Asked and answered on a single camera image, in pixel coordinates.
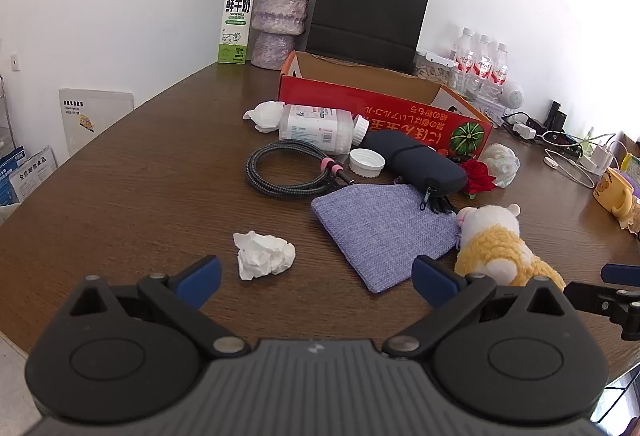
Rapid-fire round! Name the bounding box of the purple textured vase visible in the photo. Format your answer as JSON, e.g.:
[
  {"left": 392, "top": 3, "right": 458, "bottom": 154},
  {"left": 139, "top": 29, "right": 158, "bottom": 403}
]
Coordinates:
[{"left": 250, "top": 0, "right": 314, "bottom": 70}]

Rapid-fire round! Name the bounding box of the white round speaker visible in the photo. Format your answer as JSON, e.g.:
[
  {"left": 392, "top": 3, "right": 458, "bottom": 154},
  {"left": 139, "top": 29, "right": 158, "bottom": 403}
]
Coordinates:
[{"left": 501, "top": 82, "right": 525, "bottom": 110}]

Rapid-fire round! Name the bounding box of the white power adapter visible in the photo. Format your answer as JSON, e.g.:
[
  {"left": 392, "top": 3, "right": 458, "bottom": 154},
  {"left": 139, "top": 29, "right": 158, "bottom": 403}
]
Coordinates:
[{"left": 510, "top": 121, "right": 539, "bottom": 141}]

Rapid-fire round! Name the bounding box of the white tissue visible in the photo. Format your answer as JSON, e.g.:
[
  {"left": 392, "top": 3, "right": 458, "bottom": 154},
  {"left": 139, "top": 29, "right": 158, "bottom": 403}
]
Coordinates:
[
  {"left": 243, "top": 100, "right": 286, "bottom": 133},
  {"left": 233, "top": 230, "right": 296, "bottom": 281}
]

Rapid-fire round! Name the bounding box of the yellow mug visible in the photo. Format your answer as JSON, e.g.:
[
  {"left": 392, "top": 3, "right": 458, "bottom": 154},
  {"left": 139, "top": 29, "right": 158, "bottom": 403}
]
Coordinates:
[{"left": 593, "top": 166, "right": 640, "bottom": 218}]

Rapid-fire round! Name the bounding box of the white board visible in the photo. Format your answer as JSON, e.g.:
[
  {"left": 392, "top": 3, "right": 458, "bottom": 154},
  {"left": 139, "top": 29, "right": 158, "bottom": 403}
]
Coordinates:
[{"left": 58, "top": 88, "right": 135, "bottom": 168}]

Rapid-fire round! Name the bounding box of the white printed tin box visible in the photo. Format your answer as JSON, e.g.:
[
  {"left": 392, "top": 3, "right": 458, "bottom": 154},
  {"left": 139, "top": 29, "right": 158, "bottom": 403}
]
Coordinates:
[{"left": 470, "top": 87, "right": 507, "bottom": 118}]

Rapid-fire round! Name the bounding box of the red artificial rose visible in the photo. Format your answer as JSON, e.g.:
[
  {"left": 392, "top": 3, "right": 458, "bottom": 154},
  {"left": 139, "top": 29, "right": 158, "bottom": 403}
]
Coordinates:
[{"left": 459, "top": 159, "right": 499, "bottom": 197}]

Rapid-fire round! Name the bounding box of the braided black cable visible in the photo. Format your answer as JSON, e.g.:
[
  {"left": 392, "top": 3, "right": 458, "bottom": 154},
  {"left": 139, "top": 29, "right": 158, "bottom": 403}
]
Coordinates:
[{"left": 245, "top": 139, "right": 349, "bottom": 198}]

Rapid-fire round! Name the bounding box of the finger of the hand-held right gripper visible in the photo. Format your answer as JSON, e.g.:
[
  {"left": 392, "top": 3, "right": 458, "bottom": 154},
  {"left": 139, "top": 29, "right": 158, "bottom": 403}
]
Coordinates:
[
  {"left": 563, "top": 282, "right": 640, "bottom": 343},
  {"left": 601, "top": 263, "right": 640, "bottom": 283}
]

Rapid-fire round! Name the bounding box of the black charger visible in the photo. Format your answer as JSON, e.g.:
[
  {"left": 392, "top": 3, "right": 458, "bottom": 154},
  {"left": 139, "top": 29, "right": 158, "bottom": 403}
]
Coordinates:
[{"left": 544, "top": 100, "right": 567, "bottom": 130}]

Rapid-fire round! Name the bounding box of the metal wire rack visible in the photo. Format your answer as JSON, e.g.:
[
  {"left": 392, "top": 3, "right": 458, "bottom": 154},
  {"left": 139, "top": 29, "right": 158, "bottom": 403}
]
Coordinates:
[{"left": 0, "top": 75, "right": 17, "bottom": 153}]

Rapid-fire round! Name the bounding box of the white green milk carton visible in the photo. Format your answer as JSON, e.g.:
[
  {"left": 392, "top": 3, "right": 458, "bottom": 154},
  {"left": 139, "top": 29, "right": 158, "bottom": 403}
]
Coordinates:
[{"left": 216, "top": 0, "right": 257, "bottom": 65}]

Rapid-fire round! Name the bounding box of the red label water bottle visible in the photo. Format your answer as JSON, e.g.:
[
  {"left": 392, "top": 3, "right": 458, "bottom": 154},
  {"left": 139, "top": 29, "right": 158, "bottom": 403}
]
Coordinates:
[
  {"left": 472, "top": 34, "right": 494, "bottom": 78},
  {"left": 452, "top": 27, "right": 476, "bottom": 73},
  {"left": 492, "top": 42, "right": 511, "bottom": 86}
]

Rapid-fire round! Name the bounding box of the white plastic bottle cap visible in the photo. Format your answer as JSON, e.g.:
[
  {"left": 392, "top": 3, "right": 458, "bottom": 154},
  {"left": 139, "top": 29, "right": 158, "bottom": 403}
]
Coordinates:
[{"left": 348, "top": 148, "right": 387, "bottom": 178}]

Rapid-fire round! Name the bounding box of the clear jar of seeds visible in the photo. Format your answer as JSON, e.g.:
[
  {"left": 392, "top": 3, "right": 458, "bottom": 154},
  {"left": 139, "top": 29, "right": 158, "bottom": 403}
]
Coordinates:
[{"left": 412, "top": 49, "right": 458, "bottom": 82}]

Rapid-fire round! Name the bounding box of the empty glass jar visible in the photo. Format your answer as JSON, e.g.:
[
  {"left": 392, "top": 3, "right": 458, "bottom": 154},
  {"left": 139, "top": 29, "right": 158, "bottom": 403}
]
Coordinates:
[{"left": 450, "top": 69, "right": 482, "bottom": 98}]

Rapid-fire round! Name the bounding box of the white cable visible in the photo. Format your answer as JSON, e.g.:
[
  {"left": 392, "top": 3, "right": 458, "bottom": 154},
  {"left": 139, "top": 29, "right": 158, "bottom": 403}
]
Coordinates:
[{"left": 543, "top": 147, "right": 598, "bottom": 190}]

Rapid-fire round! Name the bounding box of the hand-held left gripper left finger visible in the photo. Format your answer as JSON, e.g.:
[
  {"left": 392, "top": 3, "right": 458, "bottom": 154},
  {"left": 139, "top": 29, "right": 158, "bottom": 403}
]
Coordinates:
[{"left": 64, "top": 255, "right": 246, "bottom": 358}]

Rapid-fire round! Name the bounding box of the yellow white plush sheep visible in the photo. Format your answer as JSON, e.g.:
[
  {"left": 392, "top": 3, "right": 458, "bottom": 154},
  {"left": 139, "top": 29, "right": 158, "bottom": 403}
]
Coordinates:
[{"left": 453, "top": 203, "right": 567, "bottom": 293}]

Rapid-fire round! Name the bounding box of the navy zipper pouch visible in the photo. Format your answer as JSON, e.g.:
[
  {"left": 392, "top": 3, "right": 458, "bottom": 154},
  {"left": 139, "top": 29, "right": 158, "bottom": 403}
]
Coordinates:
[{"left": 360, "top": 129, "right": 469, "bottom": 216}]

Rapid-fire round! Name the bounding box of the white plug charger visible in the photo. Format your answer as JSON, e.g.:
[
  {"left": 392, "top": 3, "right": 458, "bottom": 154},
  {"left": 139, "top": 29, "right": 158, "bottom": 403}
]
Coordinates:
[{"left": 580, "top": 142, "right": 617, "bottom": 175}]

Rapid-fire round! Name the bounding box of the blue white printed box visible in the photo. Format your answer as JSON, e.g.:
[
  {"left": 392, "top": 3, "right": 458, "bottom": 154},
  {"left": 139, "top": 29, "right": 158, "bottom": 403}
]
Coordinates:
[{"left": 0, "top": 145, "right": 57, "bottom": 208}]

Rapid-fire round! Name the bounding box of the purple fabric pouch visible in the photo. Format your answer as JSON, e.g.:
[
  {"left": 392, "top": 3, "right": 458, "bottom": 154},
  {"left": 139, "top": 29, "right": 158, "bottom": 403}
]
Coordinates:
[{"left": 310, "top": 183, "right": 461, "bottom": 293}]

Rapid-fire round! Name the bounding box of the red cardboard box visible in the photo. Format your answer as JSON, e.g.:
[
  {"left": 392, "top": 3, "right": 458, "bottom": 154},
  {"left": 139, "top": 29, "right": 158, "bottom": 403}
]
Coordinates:
[{"left": 277, "top": 50, "right": 496, "bottom": 163}]

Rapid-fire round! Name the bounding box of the white plastic bottle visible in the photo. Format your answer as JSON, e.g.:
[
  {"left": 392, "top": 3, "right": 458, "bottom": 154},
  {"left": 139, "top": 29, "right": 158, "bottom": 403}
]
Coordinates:
[{"left": 277, "top": 104, "right": 371, "bottom": 155}]

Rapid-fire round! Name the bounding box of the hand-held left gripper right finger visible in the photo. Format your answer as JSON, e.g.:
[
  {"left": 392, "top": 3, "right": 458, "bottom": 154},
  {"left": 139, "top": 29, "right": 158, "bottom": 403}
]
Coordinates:
[{"left": 382, "top": 255, "right": 571, "bottom": 359}]

